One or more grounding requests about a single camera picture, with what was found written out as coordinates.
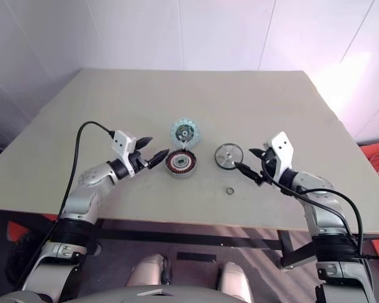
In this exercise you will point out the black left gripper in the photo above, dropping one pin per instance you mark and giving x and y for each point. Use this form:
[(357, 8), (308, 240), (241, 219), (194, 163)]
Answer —
[(137, 161)]

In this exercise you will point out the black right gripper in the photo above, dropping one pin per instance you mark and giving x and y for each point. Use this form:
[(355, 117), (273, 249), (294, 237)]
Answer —
[(270, 164)]

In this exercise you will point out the silver motor rotor disc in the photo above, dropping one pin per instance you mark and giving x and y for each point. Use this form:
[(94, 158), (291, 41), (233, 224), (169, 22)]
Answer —
[(229, 156)]

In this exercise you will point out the light blue rotor housing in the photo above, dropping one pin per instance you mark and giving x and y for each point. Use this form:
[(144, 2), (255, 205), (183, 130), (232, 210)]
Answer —
[(192, 126)]

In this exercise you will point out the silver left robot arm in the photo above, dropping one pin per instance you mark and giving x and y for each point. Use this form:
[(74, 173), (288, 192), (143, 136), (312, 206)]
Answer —
[(82, 195)]

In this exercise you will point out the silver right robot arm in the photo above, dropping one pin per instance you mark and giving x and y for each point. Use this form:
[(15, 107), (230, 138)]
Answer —
[(327, 221)]

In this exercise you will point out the silver right robot knee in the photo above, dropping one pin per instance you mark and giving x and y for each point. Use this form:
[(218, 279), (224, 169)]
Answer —
[(237, 279)]

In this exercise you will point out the silver robot knee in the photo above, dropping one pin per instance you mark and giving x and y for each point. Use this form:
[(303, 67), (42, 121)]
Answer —
[(145, 271), (237, 279)]

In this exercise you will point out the large orange cloth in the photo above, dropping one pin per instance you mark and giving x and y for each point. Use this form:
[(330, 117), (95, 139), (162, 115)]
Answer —
[(371, 151)]

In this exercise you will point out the silver left robot knee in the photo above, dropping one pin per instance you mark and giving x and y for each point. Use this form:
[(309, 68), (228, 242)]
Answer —
[(145, 271)]

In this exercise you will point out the grey robot torso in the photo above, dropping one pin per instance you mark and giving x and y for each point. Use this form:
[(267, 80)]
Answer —
[(129, 296)]

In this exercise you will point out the red cart body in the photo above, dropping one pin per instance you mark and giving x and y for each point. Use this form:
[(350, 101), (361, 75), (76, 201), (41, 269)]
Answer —
[(15, 230)]

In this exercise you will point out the black rubber wheel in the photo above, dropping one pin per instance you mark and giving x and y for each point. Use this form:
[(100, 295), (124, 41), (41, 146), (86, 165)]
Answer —
[(15, 255)]

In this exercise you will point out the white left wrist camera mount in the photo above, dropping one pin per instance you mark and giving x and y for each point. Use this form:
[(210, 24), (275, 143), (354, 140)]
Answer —
[(120, 140)]

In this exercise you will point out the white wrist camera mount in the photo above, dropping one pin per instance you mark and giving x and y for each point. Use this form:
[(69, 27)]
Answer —
[(120, 140), (281, 142)]

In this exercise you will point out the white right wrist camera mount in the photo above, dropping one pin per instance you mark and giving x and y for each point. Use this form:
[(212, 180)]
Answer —
[(281, 142)]

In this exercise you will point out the black table frame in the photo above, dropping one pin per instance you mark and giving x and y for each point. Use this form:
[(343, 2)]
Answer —
[(177, 235)]

